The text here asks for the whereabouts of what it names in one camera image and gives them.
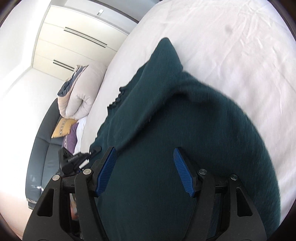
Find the folded beige duvet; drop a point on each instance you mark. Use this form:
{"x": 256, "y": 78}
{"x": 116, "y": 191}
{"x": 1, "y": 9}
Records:
{"x": 81, "y": 92}

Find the white wall switch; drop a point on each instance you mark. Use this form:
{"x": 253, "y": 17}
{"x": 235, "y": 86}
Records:
{"x": 100, "y": 12}

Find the cream wardrobe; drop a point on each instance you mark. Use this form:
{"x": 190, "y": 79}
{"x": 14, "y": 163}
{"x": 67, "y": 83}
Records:
{"x": 69, "y": 46}

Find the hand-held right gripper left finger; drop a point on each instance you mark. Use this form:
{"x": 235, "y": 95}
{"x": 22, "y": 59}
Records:
{"x": 106, "y": 171}

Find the purple patterned pillow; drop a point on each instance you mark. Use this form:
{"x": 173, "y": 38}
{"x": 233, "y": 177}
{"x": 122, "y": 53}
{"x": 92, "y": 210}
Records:
{"x": 71, "y": 138}

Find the yellow patterned pillow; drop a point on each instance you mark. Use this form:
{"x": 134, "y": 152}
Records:
{"x": 62, "y": 128}

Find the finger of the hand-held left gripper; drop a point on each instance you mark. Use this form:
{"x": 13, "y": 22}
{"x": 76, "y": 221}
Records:
{"x": 95, "y": 150}

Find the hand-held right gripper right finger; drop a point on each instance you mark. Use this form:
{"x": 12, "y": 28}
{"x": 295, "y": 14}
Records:
{"x": 183, "y": 171}

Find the dark green knit sweater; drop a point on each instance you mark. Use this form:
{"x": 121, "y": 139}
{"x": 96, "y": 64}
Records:
{"x": 161, "y": 115}

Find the grey padded headboard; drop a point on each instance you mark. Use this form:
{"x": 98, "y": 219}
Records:
{"x": 44, "y": 150}

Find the white pillow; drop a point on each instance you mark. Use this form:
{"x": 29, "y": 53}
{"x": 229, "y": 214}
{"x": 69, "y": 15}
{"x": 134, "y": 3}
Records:
{"x": 81, "y": 131}

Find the bed with white sheet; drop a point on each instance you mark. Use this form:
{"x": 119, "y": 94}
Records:
{"x": 231, "y": 58}

